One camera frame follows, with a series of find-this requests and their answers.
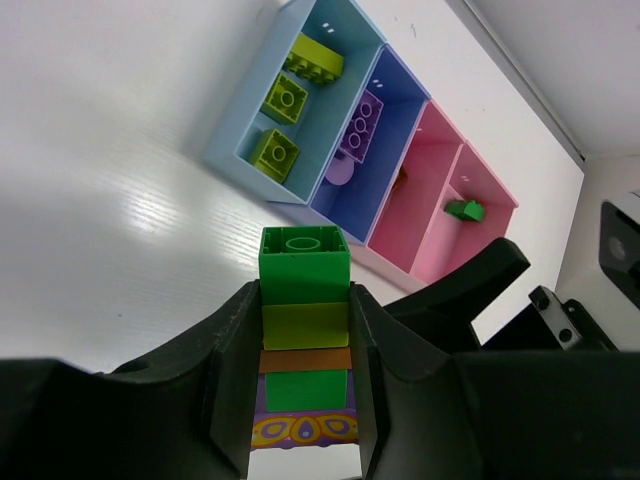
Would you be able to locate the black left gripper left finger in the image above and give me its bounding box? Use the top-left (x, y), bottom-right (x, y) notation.
top-left (1, 282), bottom-right (262, 479)

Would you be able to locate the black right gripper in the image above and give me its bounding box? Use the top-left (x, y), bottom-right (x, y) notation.
top-left (385, 238), bottom-right (618, 351)

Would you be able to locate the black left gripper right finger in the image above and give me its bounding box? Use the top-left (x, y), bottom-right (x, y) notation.
top-left (349, 284), bottom-right (639, 479)

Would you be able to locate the dark green sloped lego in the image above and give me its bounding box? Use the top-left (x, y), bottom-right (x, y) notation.
top-left (444, 200), bottom-right (485, 222)

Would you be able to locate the lego stack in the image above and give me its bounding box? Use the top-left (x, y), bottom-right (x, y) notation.
top-left (251, 226), bottom-right (358, 450)

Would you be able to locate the purple rounded lego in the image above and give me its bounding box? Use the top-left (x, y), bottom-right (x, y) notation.
top-left (325, 157), bottom-right (355, 186)

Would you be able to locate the purple lego plate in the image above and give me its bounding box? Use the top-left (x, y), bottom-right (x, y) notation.
top-left (339, 90), bottom-right (384, 164)

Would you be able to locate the lime green sloped lego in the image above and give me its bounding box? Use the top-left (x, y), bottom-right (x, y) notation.
top-left (260, 73), bottom-right (308, 125)

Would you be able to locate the lime green square lego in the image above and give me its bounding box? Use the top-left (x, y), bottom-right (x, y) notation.
top-left (283, 33), bottom-right (344, 85)

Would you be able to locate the large pink bin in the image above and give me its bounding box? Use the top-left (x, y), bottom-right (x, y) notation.
top-left (410, 143), bottom-right (518, 285)

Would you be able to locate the dark blue bin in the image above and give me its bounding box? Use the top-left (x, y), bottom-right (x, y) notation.
top-left (311, 45), bottom-right (430, 244)

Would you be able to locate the small pink bin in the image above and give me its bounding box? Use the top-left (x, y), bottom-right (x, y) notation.
top-left (368, 100), bottom-right (465, 276)

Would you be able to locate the light blue bin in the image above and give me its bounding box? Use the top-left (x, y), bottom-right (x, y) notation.
top-left (202, 1), bottom-right (384, 204)

